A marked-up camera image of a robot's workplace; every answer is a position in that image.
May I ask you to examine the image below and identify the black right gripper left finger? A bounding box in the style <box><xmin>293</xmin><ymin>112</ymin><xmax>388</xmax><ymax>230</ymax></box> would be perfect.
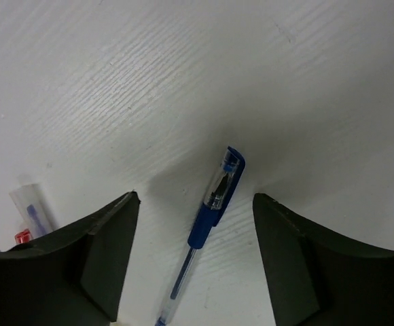
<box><xmin>0</xmin><ymin>192</ymin><xmax>140</xmax><ymax>325</ymax></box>

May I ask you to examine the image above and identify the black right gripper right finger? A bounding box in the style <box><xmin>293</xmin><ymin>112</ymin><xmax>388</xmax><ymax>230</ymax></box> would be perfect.
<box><xmin>253</xmin><ymin>193</ymin><xmax>394</xmax><ymax>325</ymax></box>

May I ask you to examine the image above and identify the blue gel pen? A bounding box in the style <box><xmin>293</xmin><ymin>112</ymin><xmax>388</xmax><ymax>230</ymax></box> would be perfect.
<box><xmin>155</xmin><ymin>146</ymin><xmax>246</xmax><ymax>325</ymax></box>

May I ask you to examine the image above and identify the red gel pen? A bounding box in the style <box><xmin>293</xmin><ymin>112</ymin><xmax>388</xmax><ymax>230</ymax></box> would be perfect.
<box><xmin>14</xmin><ymin>228</ymin><xmax>32</xmax><ymax>245</ymax></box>

